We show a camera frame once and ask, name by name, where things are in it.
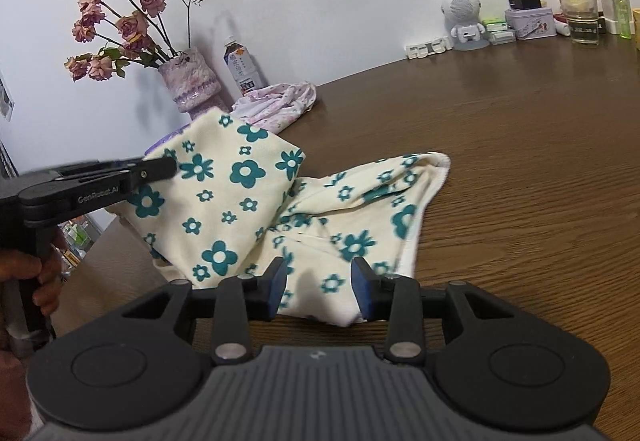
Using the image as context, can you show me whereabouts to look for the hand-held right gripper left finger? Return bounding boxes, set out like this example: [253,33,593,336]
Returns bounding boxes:
[122,257,290,364]

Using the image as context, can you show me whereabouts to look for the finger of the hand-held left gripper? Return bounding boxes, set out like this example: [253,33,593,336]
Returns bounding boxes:
[46,159,146,178]
[122,156,179,196]

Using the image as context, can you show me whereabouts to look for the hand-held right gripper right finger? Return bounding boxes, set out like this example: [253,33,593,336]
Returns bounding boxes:
[350,257,513,364]

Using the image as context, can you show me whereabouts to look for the cream dress with green flowers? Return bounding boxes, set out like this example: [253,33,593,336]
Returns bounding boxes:
[120,107,451,328]

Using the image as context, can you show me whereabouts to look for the person's left hand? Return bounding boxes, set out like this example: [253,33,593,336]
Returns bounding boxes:
[0,228,65,318]

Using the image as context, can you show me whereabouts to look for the purple tissue pack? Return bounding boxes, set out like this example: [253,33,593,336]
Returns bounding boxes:
[144,124,193,156]

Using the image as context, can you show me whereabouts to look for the colourful items on shelf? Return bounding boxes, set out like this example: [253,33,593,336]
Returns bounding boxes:
[52,214,103,272]

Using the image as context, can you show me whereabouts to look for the tea bottle with white label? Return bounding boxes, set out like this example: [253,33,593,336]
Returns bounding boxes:
[222,36,257,94]

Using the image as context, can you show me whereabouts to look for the pink floral garment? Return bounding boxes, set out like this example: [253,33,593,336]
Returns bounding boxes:
[230,81,317,133]

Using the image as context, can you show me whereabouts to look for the white power strip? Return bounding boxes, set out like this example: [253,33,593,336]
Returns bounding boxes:
[406,37,453,59]

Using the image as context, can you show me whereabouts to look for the white robot figurine speaker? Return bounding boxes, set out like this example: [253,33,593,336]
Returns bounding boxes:
[440,0,491,51]

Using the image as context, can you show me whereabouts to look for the clear glass cup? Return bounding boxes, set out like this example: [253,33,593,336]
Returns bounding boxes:
[556,0,601,47]

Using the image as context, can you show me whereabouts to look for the white charger block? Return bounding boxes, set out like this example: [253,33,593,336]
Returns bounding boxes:
[600,0,636,36]

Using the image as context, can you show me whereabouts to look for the green spray bottle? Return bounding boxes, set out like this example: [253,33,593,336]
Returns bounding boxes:
[616,0,633,39]

